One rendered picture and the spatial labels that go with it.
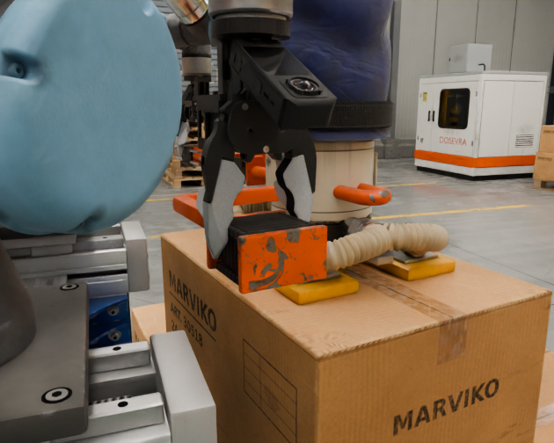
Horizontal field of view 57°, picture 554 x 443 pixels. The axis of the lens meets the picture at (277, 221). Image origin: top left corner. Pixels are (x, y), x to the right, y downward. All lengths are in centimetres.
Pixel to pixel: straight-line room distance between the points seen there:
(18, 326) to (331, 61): 53
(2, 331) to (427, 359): 48
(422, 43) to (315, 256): 1196
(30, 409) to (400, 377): 44
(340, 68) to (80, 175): 56
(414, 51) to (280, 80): 1187
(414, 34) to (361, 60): 1151
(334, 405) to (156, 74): 44
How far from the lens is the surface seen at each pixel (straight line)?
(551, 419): 131
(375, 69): 78
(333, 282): 71
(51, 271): 86
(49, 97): 21
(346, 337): 60
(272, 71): 41
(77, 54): 22
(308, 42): 75
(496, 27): 1367
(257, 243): 42
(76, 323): 43
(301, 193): 48
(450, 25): 1285
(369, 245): 68
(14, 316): 39
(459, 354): 71
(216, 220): 45
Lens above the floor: 120
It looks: 13 degrees down
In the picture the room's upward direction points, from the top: straight up
